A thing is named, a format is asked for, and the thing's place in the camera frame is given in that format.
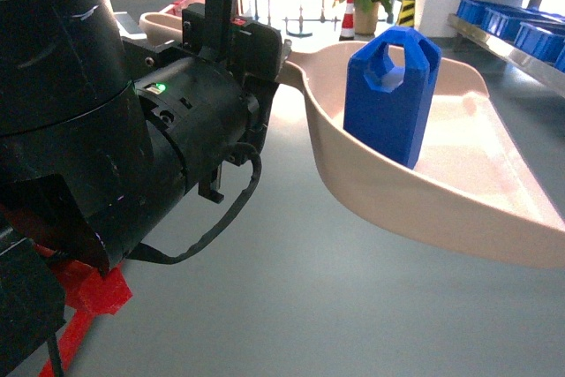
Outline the beige plastic scoop tray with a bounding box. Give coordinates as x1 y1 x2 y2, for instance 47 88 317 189
138 11 565 270

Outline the black cable loop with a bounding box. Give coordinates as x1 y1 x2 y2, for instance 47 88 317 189
130 142 263 266

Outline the yellow black traffic cone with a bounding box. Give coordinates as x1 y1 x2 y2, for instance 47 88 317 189
396 0 416 27

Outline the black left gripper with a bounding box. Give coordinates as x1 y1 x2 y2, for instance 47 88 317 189
126 3 283 205

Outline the red plastic bracket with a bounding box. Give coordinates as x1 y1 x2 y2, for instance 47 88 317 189
50 260 132 372

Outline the red white traffic cone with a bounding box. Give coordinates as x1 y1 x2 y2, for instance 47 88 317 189
339 0 355 41

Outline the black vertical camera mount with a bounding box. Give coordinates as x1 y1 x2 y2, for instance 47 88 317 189
200 0 236 62

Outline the blue plastic part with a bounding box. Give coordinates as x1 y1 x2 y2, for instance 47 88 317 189
343 26 441 169

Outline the steel shelf rack left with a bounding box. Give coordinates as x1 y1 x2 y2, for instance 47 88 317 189
448 0 564 95

